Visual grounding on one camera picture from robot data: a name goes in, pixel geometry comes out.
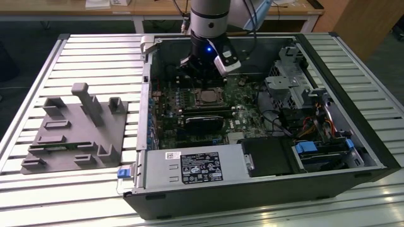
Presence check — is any green RAM stick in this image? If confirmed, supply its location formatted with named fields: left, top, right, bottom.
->
left=43, top=145, right=79, bottom=151

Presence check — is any graphics card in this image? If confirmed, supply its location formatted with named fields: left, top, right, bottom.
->
left=183, top=114, right=226, bottom=137

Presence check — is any wooden desk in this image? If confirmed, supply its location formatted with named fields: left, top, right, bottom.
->
left=0, top=0, right=326, bottom=34

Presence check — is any orange wire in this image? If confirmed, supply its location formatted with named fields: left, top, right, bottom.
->
left=298, top=118, right=319, bottom=139

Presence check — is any white paper box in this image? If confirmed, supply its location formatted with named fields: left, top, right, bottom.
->
left=85, top=0, right=113, bottom=10

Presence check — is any CPU socket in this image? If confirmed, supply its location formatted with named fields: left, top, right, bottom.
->
left=191, top=87, right=229, bottom=108

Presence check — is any green motherboard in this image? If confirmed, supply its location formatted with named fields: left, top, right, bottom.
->
left=150, top=75, right=277, bottom=151

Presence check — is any red wire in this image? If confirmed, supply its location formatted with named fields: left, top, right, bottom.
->
left=323, top=119, right=338, bottom=138

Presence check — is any grey parts rack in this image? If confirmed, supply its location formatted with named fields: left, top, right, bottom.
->
left=21, top=82, right=131, bottom=175

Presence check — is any black open PC case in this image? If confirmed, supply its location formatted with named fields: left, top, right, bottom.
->
left=122, top=32, right=403, bottom=220

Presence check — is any blue case latch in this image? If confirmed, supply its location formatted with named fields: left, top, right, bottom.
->
left=117, top=166, right=134, bottom=180

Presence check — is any metal drive cage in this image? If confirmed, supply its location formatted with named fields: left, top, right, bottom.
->
left=263, top=46, right=331, bottom=110

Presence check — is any grey power supply unit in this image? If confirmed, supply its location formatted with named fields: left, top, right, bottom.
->
left=135, top=144, right=251, bottom=190

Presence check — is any blue disk carrier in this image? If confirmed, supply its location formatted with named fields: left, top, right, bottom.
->
left=295, top=140, right=319, bottom=155

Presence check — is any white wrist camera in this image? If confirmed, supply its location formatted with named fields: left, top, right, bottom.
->
left=214, top=46, right=243, bottom=77

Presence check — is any black plastic shroud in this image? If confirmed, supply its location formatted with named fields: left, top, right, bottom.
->
left=237, top=136, right=302, bottom=178

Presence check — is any silver chipset heatsink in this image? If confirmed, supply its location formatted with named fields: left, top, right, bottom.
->
left=227, top=131, right=247, bottom=143

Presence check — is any black label sticker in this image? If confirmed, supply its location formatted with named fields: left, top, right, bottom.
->
left=181, top=152, right=223, bottom=185

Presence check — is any metal socket cover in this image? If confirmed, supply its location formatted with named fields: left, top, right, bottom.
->
left=191, top=87, right=227, bottom=107

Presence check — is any wooden cabinet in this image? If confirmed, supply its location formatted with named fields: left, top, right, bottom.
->
left=325, top=0, right=404, bottom=61

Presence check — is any silver square CPU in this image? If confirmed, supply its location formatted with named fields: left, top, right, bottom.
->
left=199, top=91, right=221, bottom=104

